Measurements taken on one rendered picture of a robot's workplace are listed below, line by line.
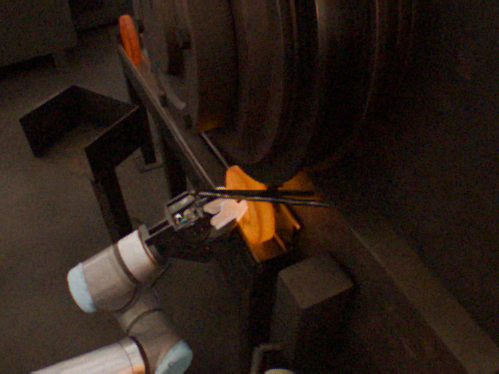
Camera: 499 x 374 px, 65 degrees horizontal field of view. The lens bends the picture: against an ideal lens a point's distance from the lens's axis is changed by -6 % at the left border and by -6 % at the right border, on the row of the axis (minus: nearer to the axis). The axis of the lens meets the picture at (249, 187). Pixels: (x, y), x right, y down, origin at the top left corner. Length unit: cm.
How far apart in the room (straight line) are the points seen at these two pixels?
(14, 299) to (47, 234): 32
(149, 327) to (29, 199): 138
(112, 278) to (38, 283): 100
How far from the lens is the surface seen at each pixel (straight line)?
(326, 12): 38
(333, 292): 63
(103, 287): 79
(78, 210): 196
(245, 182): 75
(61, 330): 162
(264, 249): 84
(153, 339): 81
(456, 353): 55
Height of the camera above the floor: 133
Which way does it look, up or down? 44 degrees down
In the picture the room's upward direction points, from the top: straight up
